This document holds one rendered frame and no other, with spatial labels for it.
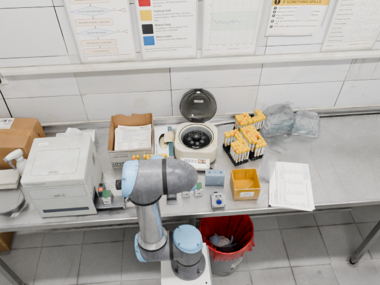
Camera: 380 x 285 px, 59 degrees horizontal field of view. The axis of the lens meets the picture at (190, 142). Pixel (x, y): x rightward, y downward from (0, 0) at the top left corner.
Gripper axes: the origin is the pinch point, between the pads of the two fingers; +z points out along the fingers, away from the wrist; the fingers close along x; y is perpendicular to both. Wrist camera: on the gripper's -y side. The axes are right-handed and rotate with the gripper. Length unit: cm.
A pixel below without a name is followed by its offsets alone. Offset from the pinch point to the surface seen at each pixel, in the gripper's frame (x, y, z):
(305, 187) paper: 2, 84, -44
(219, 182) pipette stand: 7.3, 43.2, -23.7
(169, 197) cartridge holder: 2.1, 21.0, -8.3
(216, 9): 57, 9, -86
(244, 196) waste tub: -2, 53, -29
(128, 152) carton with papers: 24.8, -2.3, -7.5
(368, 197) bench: -5, 112, -59
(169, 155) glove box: 26.0, 19.5, -13.9
